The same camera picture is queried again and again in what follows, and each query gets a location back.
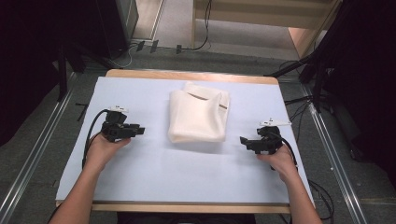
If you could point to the person's dark clothing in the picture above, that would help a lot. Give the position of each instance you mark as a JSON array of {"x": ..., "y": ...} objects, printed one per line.
[{"x": 186, "y": 218}]

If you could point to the black metal stand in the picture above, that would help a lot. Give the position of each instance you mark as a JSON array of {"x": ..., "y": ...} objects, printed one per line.
[
  {"x": 317, "y": 77},
  {"x": 62, "y": 74}
]

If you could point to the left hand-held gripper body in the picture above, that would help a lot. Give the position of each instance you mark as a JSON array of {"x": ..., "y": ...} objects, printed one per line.
[{"x": 115, "y": 130}]

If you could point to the metal floor rail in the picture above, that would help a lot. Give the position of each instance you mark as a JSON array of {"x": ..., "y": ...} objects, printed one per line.
[
  {"x": 34, "y": 155},
  {"x": 336, "y": 161}
]

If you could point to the cream white towel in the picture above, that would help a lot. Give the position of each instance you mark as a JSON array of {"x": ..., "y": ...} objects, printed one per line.
[{"x": 197, "y": 116}]

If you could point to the light blue table mat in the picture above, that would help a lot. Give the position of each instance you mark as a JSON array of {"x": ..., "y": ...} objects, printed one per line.
[{"x": 186, "y": 174}]

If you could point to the wooden table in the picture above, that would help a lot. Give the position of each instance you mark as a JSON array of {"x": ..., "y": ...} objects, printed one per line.
[{"x": 186, "y": 74}]

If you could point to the dark cabinet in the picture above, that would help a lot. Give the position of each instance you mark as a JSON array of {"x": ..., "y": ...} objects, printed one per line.
[{"x": 121, "y": 25}]

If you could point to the light wooden shelf unit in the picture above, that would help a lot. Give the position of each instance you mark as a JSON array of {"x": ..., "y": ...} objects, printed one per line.
[{"x": 264, "y": 15}]

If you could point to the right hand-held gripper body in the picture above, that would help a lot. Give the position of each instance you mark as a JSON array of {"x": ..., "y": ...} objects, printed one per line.
[{"x": 267, "y": 141}]

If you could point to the person's left hand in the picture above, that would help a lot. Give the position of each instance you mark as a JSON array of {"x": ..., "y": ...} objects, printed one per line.
[{"x": 101, "y": 151}]

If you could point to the person's right hand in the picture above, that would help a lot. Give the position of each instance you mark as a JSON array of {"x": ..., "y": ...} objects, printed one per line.
[{"x": 280, "y": 163}]

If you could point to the black curtain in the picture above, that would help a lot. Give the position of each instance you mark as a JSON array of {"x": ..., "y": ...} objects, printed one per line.
[
  {"x": 28, "y": 62},
  {"x": 367, "y": 77}
]

